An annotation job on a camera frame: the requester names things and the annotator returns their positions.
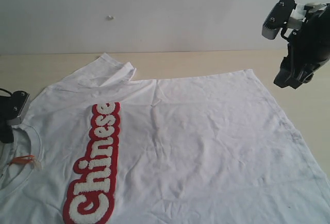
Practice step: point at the small white wall hook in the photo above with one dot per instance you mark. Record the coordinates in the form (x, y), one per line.
(110, 17)

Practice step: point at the white t-shirt red lettering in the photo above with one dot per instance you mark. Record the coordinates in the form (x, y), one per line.
(210, 149)

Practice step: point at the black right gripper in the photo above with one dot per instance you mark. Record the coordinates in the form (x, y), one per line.
(307, 34)

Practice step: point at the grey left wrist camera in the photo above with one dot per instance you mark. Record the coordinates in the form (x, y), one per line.
(19, 103)

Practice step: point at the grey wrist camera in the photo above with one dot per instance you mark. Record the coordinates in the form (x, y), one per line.
(19, 103)
(277, 18)

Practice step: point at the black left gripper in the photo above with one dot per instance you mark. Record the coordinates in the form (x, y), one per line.
(7, 112)

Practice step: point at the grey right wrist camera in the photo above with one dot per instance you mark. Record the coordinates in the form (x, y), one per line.
(277, 18)

